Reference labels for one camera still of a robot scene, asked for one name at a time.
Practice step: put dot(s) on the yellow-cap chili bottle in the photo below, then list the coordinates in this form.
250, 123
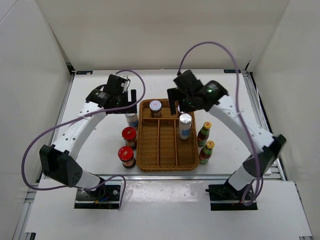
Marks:
204, 133
206, 152

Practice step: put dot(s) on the brown wicker divided basket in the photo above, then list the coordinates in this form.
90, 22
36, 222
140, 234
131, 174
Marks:
159, 147

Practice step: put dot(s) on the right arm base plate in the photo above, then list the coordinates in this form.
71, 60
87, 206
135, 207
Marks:
224, 198

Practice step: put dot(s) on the red-lid sauce jar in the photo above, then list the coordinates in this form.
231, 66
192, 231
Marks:
126, 156
129, 135

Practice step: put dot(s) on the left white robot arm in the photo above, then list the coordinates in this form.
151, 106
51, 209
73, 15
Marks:
58, 161

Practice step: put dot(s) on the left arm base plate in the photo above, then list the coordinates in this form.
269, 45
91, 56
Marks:
95, 192

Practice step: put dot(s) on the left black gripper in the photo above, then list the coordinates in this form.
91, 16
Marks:
133, 98

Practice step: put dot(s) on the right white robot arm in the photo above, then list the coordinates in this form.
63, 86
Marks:
264, 147

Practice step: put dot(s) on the upper red-lid sauce jar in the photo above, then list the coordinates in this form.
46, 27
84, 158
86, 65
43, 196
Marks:
129, 135

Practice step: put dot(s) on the silver-cap pepper shaker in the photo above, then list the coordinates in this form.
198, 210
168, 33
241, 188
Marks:
184, 126
132, 120

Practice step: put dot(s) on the lower red-lid sauce jar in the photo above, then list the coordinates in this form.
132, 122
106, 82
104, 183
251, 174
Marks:
126, 156

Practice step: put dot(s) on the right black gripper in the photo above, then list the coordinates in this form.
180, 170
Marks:
173, 94

